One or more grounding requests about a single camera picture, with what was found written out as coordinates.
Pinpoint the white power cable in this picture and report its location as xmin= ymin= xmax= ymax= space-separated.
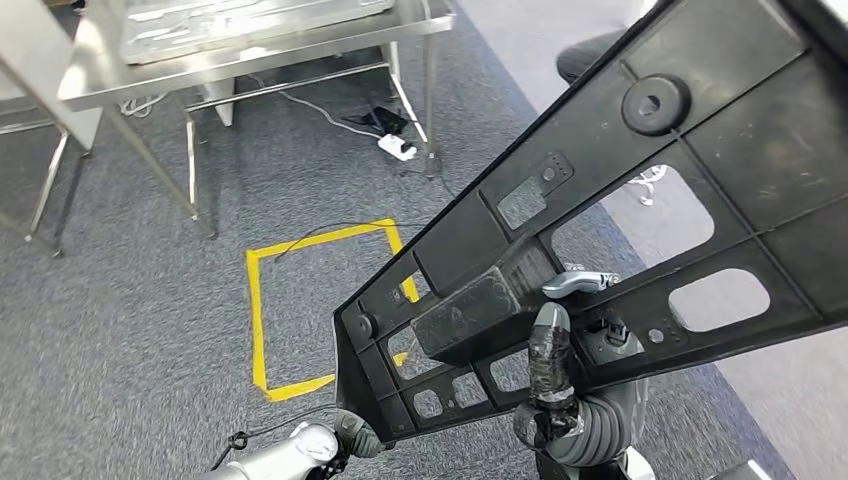
xmin=246 ymin=72 xmax=386 ymax=142

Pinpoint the coiled white cable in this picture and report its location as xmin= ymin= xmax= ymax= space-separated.
xmin=117 ymin=92 xmax=170 ymax=121

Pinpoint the large steel workbench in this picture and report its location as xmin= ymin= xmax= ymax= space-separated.
xmin=58 ymin=0 xmax=458 ymax=243

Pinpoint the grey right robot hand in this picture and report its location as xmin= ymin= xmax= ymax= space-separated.
xmin=513 ymin=268 xmax=649 ymax=453

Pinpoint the long black plastic frame part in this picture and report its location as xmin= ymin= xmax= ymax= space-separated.
xmin=333 ymin=0 xmax=848 ymax=444

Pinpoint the yellow floor tape square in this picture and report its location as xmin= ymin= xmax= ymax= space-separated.
xmin=245 ymin=217 xmax=422 ymax=404

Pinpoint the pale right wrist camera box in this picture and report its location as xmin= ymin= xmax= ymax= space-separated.
xmin=710 ymin=459 xmax=774 ymax=480

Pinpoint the black power adapter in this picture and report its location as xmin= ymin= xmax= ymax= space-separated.
xmin=343 ymin=104 xmax=410 ymax=137

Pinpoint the white power strip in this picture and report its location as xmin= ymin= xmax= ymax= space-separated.
xmin=377 ymin=132 xmax=420 ymax=163

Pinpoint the black floor cable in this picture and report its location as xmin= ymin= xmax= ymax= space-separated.
xmin=272 ymin=220 xmax=432 ymax=264

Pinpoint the smaller steel table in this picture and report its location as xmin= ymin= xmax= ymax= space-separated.
xmin=0 ymin=0 xmax=104 ymax=260

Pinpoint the stamped metal plate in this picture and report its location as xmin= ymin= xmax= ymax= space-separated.
xmin=121 ymin=0 xmax=397 ymax=66

